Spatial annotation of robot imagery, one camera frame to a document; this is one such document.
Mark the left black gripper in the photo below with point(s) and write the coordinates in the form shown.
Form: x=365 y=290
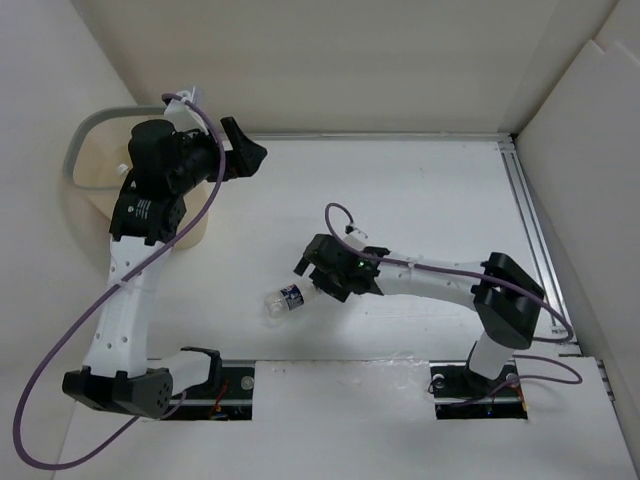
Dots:
x=245 y=156

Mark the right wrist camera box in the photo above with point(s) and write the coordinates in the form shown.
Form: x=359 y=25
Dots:
x=356 y=236

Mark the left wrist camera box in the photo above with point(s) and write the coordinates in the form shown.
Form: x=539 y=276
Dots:
x=180 y=115

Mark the beige bin with grey rim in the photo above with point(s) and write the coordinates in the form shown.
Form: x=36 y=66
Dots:
x=98 y=147

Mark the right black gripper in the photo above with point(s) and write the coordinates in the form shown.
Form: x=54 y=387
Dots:
x=331 y=287

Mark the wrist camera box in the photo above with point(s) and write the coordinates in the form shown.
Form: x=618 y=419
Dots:
x=180 y=115
x=356 y=236

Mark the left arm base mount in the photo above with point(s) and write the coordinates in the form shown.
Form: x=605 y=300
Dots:
x=232 y=400

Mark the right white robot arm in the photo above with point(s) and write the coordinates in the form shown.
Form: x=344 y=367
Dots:
x=505 y=298

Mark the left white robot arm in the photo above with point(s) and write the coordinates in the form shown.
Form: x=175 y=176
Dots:
x=117 y=375

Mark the aluminium frame rail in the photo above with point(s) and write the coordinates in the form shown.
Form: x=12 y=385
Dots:
x=446 y=197

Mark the black cap small bottle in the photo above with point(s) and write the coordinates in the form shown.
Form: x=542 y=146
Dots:
x=287 y=299

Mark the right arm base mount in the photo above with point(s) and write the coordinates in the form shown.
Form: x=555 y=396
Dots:
x=459 y=394

